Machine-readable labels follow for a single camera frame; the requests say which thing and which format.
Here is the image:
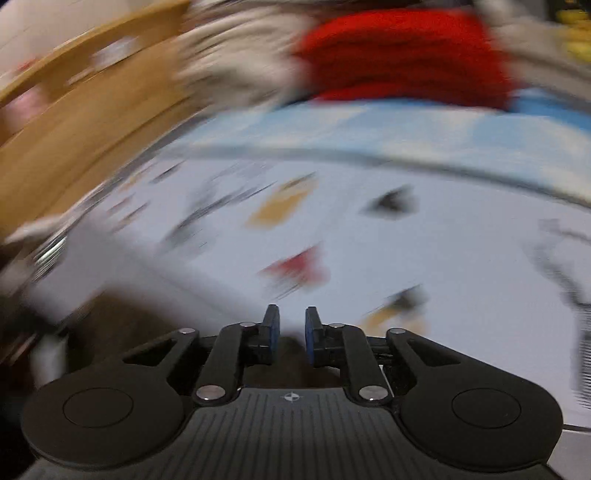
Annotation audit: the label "yellow duck plush toy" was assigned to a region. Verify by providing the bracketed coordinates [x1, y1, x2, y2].
[553, 9, 591, 63]

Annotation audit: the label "printed bed sheet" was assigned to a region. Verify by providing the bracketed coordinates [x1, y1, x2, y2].
[9, 148, 591, 432]

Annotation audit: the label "red folded blanket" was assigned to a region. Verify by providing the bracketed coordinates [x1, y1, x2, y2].
[294, 8, 522, 112]

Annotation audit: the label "olive corduroy pants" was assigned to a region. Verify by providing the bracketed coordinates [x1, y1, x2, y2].
[82, 294, 343, 389]

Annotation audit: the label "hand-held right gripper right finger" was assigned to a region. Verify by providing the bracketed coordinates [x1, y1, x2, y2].
[304, 306, 462, 407]

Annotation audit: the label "wooden headboard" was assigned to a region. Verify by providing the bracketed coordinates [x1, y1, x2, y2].
[0, 0, 206, 243]

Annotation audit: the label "cream folded blanket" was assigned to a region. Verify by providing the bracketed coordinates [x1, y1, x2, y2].
[178, 7, 319, 79]

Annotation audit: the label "white fleece folded blanket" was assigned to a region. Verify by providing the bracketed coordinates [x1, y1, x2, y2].
[182, 55, 319, 114]

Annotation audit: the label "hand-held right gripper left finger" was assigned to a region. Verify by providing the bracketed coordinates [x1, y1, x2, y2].
[121, 304, 282, 408]

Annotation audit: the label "light blue patterned blanket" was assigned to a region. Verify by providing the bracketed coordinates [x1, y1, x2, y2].
[159, 89, 591, 206]

